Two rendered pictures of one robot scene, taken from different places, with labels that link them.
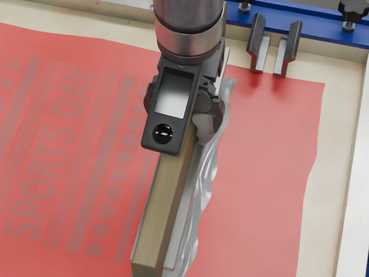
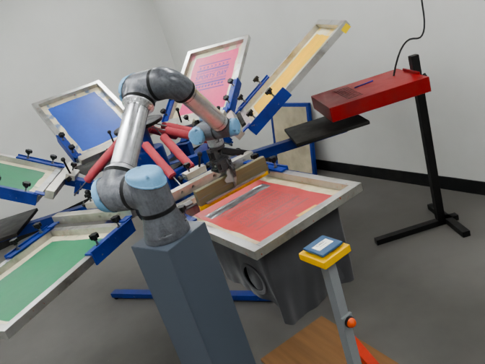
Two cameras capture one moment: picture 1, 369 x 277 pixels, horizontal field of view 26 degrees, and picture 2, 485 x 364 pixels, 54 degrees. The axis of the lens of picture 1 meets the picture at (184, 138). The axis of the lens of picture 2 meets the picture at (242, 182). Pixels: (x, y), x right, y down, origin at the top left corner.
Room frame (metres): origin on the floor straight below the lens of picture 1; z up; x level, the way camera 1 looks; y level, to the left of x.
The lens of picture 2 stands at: (1.95, 1.57, 1.81)
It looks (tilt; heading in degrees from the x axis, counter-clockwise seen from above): 20 degrees down; 227
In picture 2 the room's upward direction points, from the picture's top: 18 degrees counter-clockwise
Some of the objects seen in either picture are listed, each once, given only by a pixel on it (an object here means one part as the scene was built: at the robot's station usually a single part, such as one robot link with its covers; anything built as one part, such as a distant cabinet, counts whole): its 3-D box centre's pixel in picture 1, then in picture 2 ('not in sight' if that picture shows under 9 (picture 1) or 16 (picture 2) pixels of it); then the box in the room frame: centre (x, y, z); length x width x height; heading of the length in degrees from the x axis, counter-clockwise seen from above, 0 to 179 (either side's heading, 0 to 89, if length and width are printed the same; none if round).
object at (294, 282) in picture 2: not in sight; (309, 262); (0.64, 0.41, 0.74); 0.45 x 0.03 x 0.43; 167
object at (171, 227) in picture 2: not in sight; (162, 220); (1.19, 0.35, 1.25); 0.15 x 0.15 x 0.10
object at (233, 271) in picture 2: not in sight; (242, 262); (0.76, 0.14, 0.77); 0.46 x 0.09 x 0.36; 77
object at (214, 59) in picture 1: (189, 59); (219, 158); (0.57, -0.01, 1.19); 0.09 x 0.08 x 0.12; 167
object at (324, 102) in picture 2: not in sight; (366, 93); (-0.71, 0.07, 1.06); 0.61 x 0.46 x 0.12; 137
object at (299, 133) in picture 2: not in sight; (260, 152); (-0.16, -0.44, 0.91); 1.34 x 0.41 x 0.08; 137
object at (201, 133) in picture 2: not in sight; (203, 132); (0.65, 0.04, 1.35); 0.11 x 0.11 x 0.08; 18
